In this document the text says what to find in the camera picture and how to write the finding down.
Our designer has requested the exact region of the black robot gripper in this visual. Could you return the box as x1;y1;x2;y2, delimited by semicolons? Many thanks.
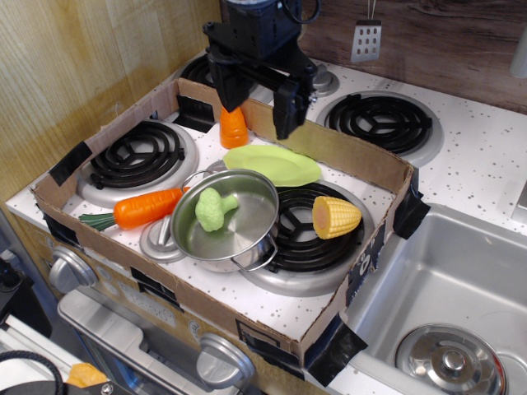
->
203;3;318;140

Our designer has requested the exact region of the green toy broccoli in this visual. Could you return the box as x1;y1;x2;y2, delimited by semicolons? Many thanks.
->
194;188;238;232

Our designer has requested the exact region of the small steel pot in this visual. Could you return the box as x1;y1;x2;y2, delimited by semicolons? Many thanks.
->
170;170;279;272

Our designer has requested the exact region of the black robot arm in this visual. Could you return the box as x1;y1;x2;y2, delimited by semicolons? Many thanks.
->
203;1;320;140

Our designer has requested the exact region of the orange toy carrot tip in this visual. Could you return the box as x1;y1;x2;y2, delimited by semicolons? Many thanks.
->
220;108;250;149

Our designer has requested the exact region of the silver back stove knob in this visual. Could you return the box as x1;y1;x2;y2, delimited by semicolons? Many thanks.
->
313;64;339;97

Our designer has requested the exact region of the silver stove knob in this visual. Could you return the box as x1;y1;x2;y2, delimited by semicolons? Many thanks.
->
313;64;339;97
140;216;185;264

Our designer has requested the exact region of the back left stove burner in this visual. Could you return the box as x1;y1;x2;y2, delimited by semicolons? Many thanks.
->
177;51;282;105

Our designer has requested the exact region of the stove burner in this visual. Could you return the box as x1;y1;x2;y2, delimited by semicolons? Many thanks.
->
242;181;375;298
177;51;282;105
77;119;198;209
316;91;444;168

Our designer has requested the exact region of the green plastic plate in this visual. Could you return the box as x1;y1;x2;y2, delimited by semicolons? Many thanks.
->
223;145;322;187

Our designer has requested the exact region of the brown cardboard fence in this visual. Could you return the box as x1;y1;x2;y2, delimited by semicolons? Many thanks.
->
31;77;432;388

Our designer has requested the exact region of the hanging silver slotted spatula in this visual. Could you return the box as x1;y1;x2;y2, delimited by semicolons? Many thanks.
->
351;0;382;63

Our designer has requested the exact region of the front left stove burner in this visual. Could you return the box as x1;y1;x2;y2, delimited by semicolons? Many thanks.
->
77;119;198;209

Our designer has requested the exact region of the yellow toy corn cob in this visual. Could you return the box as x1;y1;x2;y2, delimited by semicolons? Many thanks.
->
312;196;362;239

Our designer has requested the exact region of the back right stove burner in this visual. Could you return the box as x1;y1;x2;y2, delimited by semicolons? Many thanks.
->
316;91;444;168

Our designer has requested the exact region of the orange toy carrot with leaves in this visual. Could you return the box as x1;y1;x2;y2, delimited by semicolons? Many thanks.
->
79;187;189;231

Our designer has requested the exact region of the front right stove burner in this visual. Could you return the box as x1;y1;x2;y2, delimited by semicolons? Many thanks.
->
242;181;375;298

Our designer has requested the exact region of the silver front stove knob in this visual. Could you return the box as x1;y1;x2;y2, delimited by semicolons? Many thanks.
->
140;216;185;264

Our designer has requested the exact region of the steel sink basin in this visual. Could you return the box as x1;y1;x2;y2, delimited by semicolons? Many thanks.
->
347;205;526;394

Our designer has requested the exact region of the left oven knob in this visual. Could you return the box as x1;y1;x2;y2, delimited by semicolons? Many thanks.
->
49;246;98;294

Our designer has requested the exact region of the oven knob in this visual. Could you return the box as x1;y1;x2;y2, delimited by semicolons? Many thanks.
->
49;246;98;294
196;332;255;389

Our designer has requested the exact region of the right oven knob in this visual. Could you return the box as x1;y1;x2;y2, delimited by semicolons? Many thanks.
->
196;332;255;389

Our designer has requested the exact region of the steel pot lid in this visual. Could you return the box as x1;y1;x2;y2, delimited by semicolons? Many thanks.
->
394;324;508;394

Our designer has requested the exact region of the yellow sponge piece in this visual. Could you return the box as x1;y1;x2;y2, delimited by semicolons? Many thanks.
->
66;362;108;388

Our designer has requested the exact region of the silver oven door handle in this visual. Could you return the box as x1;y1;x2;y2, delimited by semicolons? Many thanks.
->
58;290;213;394

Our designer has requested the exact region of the black cable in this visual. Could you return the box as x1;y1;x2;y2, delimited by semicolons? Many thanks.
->
0;350;65;395

